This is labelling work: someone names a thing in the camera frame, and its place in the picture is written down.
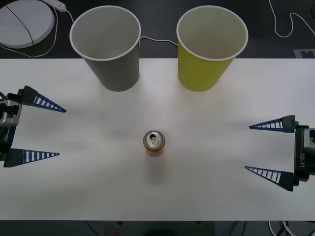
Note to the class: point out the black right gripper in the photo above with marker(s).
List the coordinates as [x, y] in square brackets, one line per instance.
[301, 162]

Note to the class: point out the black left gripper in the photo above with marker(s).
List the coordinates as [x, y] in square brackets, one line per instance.
[6, 138]

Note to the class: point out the round white disc base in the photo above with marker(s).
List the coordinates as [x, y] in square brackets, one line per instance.
[14, 29]

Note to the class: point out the grey marker plate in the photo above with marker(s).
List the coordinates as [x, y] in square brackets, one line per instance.
[304, 53]

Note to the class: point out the grey plastic waste bin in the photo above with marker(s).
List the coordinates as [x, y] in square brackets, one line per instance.
[115, 73]

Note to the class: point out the yellow-green plastic waste bin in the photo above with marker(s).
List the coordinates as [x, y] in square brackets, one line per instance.
[199, 73]

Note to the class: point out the white power strip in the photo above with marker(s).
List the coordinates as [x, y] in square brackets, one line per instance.
[57, 4]

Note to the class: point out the orange drink can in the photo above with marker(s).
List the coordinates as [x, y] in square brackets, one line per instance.
[154, 143]

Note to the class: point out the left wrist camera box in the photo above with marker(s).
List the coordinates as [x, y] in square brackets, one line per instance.
[8, 118]

